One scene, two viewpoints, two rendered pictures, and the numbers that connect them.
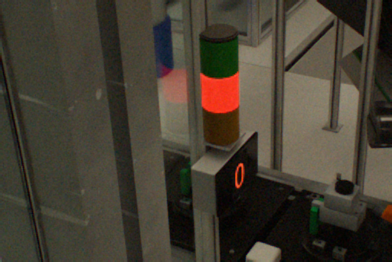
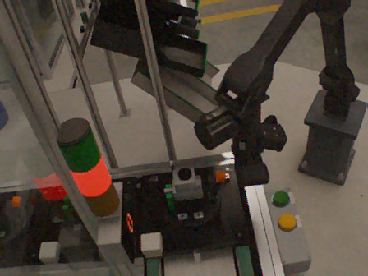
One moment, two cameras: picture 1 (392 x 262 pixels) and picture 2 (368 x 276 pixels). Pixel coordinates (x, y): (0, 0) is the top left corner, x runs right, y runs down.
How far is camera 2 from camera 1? 48 cm
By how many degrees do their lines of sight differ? 26
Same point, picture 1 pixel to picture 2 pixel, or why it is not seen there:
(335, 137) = (130, 119)
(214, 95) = (91, 184)
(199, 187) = (110, 252)
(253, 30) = (45, 70)
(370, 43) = (154, 63)
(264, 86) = (69, 103)
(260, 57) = (57, 85)
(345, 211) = (192, 190)
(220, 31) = (73, 130)
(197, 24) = (51, 133)
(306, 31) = not seen: hidden behind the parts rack
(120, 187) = not seen: outside the picture
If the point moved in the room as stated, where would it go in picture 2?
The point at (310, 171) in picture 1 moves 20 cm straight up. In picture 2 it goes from (129, 150) to (114, 103)
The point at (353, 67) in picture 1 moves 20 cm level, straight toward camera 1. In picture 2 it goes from (143, 82) to (171, 131)
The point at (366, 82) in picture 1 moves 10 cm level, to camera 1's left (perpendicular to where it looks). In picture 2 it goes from (158, 89) to (121, 108)
